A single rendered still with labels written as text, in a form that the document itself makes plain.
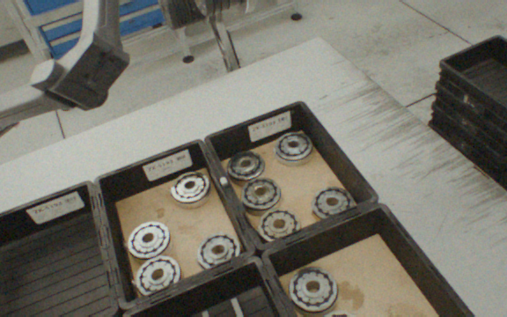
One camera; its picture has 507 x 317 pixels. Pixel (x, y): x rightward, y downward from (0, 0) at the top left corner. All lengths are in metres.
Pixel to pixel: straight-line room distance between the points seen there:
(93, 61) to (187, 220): 0.54
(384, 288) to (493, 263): 0.33
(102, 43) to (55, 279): 0.64
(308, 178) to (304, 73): 0.63
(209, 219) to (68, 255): 0.36
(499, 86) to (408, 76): 0.89
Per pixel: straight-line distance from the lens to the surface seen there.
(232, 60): 2.00
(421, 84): 2.87
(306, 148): 1.29
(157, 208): 1.28
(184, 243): 1.19
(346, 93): 1.70
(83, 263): 1.26
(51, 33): 2.97
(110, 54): 0.84
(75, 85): 0.86
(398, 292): 1.08
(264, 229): 1.13
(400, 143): 1.53
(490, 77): 2.17
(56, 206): 1.31
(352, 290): 1.08
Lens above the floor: 1.79
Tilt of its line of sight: 46 degrees down
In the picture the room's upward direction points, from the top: 11 degrees counter-clockwise
